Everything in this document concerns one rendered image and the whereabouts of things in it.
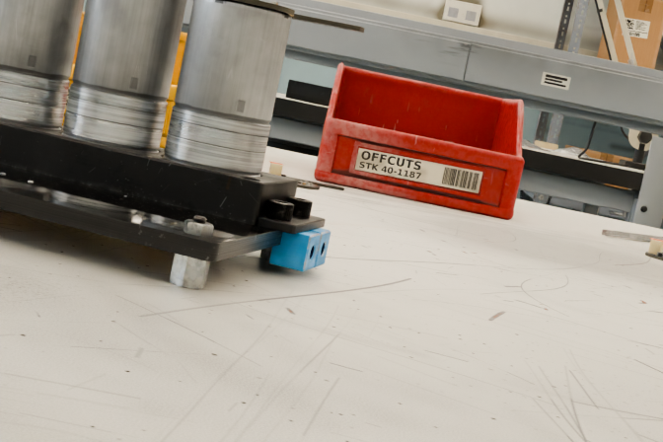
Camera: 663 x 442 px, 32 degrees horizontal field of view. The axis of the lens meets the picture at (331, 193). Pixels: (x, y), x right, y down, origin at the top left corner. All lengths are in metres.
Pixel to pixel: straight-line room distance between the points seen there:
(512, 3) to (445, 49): 2.18
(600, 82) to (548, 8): 2.16
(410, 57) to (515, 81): 0.24
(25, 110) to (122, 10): 0.04
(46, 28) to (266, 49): 0.06
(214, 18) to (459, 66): 2.30
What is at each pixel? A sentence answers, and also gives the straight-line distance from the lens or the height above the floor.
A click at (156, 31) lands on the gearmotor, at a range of 0.28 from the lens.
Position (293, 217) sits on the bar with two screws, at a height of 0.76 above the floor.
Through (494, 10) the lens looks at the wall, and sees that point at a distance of 4.72.
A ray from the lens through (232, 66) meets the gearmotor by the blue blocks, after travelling 0.27.
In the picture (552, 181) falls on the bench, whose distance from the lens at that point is 2.65.
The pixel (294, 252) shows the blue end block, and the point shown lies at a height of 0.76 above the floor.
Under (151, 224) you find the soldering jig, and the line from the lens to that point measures 0.24.
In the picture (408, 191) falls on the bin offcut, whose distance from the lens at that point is 0.56.
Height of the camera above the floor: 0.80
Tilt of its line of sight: 5 degrees down
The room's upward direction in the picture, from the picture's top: 12 degrees clockwise
